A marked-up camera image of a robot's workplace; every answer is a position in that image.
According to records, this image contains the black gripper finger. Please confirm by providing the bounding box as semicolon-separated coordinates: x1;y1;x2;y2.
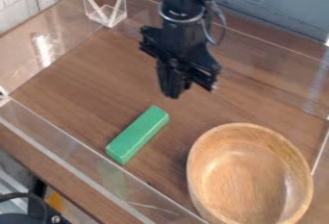
188;65;220;91
156;59;191;99

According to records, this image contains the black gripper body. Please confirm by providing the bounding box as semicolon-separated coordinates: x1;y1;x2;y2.
140;20;220;78

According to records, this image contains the green rectangular block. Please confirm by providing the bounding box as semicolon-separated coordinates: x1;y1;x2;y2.
105;106;170;164

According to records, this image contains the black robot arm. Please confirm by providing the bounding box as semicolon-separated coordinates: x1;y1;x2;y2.
140;0;224;99

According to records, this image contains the brown wooden bowl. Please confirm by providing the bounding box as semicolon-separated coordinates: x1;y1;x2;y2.
186;123;313;224

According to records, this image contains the black device lower left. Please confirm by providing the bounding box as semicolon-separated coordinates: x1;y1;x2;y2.
0;209;73;224

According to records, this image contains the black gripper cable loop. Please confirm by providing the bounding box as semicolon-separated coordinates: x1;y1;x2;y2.
199;0;228;47

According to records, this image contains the clear acrylic enclosure wall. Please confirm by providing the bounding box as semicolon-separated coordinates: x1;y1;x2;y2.
0;0;329;224

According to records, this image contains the clear acrylic corner bracket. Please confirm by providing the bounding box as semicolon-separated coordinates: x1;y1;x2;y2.
81;0;127;28

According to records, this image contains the black cable lower left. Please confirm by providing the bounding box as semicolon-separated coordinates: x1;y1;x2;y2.
0;192;49;224

